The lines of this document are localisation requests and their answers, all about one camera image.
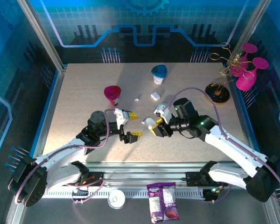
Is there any cup with red lid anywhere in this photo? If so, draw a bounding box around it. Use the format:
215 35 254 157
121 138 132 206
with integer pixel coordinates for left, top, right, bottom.
103 85 122 107

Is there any white cup with blue lid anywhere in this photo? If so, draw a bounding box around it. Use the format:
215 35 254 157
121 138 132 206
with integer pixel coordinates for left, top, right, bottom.
151 64 168 85

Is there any white round lid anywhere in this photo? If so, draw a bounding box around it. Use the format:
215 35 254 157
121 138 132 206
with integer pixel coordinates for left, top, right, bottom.
107 189 126 210

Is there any pink wine glass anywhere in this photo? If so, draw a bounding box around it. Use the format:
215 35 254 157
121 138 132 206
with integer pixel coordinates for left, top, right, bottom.
230 43 259 78
235 57 270 92

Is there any purple snack bag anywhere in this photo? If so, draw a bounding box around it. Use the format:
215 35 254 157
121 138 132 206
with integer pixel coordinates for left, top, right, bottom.
146 182 180 224

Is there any small black electronics box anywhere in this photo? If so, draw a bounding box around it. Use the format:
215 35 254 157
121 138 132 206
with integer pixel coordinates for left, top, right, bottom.
71 188 90 202
203 186 223 203

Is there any aluminium front frame rail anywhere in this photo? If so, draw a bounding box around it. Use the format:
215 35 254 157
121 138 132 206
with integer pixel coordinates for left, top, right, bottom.
21 161 269 191

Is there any gold wire glass rack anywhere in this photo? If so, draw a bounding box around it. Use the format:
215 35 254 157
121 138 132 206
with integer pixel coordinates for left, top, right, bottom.
204 42 254 105

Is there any aluminium side frame rail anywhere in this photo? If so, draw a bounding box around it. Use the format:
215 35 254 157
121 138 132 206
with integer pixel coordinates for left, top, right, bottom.
25 65 67 164
225 63 263 164

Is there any white slotted cable duct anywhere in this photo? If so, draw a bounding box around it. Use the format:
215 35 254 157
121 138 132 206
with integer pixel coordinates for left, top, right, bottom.
42 189 207 199

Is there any aluminium frame post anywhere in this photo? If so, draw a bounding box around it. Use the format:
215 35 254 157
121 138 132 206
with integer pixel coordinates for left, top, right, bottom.
16 0 67 72
228 0 272 62

